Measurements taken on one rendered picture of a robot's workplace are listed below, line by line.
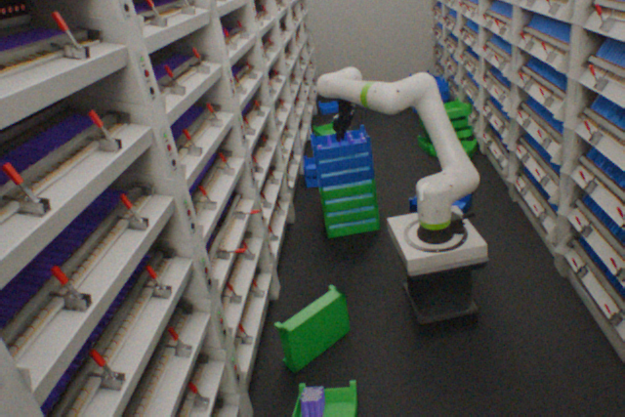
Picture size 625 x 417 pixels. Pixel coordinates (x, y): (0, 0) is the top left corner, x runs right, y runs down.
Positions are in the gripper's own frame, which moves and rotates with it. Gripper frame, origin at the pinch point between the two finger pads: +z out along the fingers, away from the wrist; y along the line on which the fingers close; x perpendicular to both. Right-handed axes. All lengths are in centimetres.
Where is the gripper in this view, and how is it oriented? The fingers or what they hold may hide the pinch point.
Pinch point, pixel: (340, 134)
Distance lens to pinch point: 252.7
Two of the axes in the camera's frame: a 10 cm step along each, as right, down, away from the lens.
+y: 8.1, -3.5, 4.7
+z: -1.0, 7.0, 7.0
